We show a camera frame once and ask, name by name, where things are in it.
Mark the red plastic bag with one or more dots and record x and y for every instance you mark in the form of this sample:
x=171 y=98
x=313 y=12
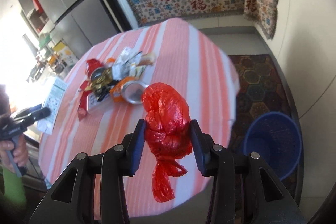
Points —
x=167 y=134

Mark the white printed paper sheet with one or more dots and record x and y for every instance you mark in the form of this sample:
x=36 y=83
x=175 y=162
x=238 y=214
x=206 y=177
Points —
x=53 y=92

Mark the clear plastic floss box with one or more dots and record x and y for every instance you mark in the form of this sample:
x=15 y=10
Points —
x=93 y=104

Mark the green sleeved left forearm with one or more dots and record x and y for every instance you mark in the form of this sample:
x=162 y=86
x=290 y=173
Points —
x=14 y=196

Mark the left hand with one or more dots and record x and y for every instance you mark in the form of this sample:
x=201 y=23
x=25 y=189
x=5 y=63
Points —
x=20 y=152

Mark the crushed orange drink can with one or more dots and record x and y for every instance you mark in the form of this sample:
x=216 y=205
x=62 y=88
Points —
x=128 y=90

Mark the blue plastic waste basket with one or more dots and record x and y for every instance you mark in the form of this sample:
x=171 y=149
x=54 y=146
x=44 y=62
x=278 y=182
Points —
x=275 y=137

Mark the silver foil wrapper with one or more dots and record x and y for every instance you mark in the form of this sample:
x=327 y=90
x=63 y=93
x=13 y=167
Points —
x=131 y=63

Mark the hexagon patterned floor rug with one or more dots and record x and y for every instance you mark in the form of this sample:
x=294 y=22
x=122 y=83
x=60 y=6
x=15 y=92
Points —
x=261 y=92

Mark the gold black foil wrapper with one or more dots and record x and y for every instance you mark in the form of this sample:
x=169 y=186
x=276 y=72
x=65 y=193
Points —
x=102 y=82

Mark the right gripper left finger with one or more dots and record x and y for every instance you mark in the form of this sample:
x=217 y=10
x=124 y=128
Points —
x=122 y=160

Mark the pink striped tablecloth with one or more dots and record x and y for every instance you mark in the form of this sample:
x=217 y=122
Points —
x=190 y=79

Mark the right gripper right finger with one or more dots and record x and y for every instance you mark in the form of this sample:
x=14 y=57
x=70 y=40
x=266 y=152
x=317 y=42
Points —
x=213 y=160

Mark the red crushed can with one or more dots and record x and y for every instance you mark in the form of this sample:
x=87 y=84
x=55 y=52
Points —
x=94 y=69

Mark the red white torn wrapper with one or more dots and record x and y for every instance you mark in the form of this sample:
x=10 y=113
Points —
x=85 y=91

